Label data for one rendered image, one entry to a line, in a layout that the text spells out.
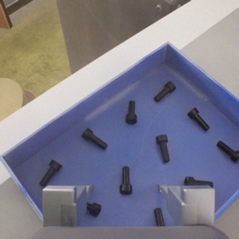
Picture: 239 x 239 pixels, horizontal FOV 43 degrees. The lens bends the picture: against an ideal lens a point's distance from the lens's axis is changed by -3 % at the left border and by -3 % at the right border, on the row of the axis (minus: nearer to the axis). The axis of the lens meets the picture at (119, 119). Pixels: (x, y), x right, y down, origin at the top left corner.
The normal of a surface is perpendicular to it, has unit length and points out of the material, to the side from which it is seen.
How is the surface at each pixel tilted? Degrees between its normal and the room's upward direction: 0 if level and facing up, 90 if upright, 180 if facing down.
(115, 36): 90
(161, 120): 0
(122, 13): 90
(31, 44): 0
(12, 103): 0
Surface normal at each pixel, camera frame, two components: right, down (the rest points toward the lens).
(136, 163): 0.00, -0.49
